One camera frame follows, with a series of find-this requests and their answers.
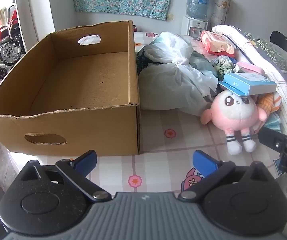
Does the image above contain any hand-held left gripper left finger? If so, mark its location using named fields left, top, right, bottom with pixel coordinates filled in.
left=21, top=149, right=112, bottom=202

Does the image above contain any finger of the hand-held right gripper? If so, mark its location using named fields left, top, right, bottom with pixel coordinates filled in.
left=258, top=127, right=287, bottom=153

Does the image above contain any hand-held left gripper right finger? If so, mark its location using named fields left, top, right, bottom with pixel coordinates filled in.
left=178, top=150, right=275, bottom=202

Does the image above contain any brown cardboard box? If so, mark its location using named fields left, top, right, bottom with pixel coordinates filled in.
left=0, top=20, right=141, bottom=158

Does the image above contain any pink checked bed mat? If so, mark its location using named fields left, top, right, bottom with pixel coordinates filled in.
left=7, top=31, right=287, bottom=205

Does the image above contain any orange striped cloth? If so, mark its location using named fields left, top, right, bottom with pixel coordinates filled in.
left=256, top=92, right=282, bottom=113

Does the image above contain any pink round plush toy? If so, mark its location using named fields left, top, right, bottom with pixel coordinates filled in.
left=200, top=89, right=268, bottom=155

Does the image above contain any blue flat box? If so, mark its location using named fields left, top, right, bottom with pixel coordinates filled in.
left=218, top=72, right=277, bottom=97

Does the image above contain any pink small box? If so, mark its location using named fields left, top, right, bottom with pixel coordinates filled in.
left=233, top=61, right=266, bottom=77

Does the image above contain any green patterned cloth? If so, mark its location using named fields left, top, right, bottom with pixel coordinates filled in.
left=210, top=56, right=236, bottom=77

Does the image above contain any white folded towel blanket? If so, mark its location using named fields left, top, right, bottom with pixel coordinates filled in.
left=212, top=25, right=287, bottom=135

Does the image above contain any grey leaf patterned pillow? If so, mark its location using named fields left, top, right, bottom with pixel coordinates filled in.
left=243, top=31, right=287, bottom=75

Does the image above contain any pink wet wipes pack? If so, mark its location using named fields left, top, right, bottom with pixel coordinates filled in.
left=200, top=30, right=236, bottom=58

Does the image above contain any knotted white plastic bag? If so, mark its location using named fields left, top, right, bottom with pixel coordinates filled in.
left=143, top=32, right=219, bottom=98

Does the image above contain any white water dispenser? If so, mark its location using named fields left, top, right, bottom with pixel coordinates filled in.
left=181, top=16, right=209, bottom=37

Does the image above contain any wheelchair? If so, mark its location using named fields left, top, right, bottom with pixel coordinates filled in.
left=0, top=32, right=25, bottom=79

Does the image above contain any patterned film roll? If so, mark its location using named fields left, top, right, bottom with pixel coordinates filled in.
left=211, top=0, right=231, bottom=29

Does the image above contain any blue water jug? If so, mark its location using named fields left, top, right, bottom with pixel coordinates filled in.
left=186, top=0, right=211, bottom=22

